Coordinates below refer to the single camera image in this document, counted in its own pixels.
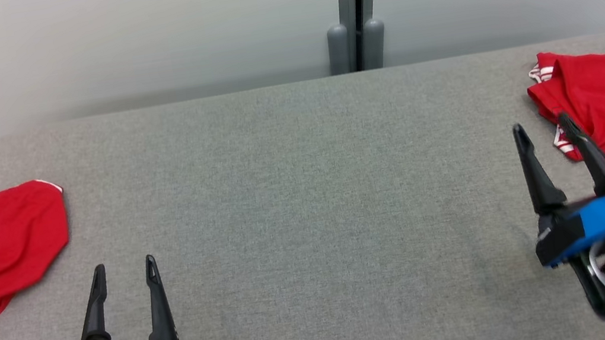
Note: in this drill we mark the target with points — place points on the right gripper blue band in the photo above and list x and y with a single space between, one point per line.
592 222

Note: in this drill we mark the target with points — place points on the grey fabric padded surface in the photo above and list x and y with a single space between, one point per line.
296 207

